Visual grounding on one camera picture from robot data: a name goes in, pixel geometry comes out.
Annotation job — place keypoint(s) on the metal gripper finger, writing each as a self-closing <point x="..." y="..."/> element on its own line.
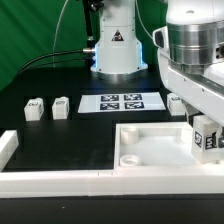
<point x="191" y="112"/>
<point x="221" y="137"/>

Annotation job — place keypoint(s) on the white square tabletop part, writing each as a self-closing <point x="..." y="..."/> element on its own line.
<point x="161" y="144"/>

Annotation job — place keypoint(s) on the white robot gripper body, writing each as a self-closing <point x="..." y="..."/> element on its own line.
<point x="191" y="65"/>

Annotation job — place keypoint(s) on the black vertical pole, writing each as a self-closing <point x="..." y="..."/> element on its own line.
<point x="90" y="38"/>

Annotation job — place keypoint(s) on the white sheet with markers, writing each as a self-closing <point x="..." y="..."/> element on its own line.
<point x="121" y="102"/>

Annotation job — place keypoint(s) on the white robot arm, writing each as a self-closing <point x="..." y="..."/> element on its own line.
<point x="118" y="53"/>

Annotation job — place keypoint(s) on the white U-shaped fence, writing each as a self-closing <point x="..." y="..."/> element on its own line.
<point x="137" y="180"/>

